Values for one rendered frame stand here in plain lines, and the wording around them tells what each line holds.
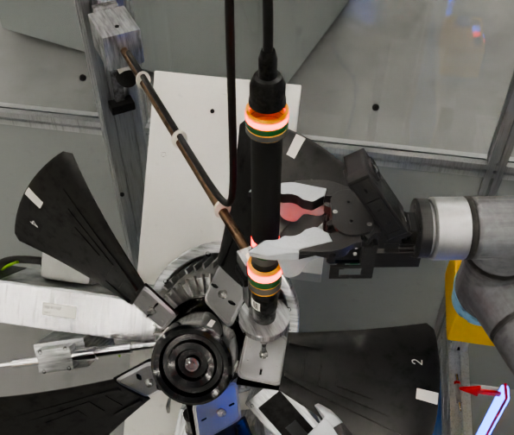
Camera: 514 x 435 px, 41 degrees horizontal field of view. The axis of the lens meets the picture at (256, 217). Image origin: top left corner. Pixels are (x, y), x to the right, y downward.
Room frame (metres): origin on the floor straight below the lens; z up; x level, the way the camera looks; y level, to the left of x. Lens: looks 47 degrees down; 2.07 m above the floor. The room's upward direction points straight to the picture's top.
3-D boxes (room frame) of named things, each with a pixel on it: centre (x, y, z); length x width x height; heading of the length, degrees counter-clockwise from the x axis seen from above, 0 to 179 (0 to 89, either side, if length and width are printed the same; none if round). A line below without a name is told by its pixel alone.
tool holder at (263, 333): (0.55, -0.01, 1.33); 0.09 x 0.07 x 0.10; 26
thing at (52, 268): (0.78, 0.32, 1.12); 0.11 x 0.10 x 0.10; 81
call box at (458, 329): (0.78, -0.41, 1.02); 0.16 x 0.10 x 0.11; 171
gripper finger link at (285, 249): (0.50, -0.04, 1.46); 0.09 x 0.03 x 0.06; 112
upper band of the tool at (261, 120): (0.54, -0.01, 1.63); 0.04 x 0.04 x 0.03
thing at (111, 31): (1.11, 0.26, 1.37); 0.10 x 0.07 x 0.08; 26
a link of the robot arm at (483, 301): (0.53, -0.30, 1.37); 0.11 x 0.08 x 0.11; 17
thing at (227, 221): (0.82, 0.12, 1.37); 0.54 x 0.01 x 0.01; 26
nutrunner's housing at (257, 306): (0.54, -0.01, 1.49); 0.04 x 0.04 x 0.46
